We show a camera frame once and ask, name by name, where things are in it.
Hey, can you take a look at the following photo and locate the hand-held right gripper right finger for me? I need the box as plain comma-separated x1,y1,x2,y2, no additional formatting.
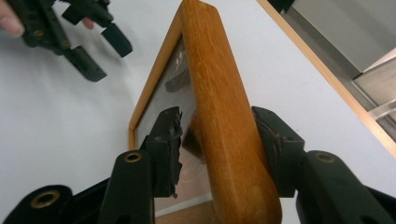
251,105,396,224

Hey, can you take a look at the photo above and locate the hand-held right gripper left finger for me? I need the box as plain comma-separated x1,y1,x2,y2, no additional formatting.
97,105,185,224

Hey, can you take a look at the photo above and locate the white table with wooden rim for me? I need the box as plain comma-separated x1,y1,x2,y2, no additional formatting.
0,0,396,224

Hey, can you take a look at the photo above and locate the black metal stand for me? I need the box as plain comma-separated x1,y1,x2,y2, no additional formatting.
266,0,295,14

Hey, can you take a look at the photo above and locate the white metal desk frame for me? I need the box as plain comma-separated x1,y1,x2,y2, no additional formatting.
368,98,396,122

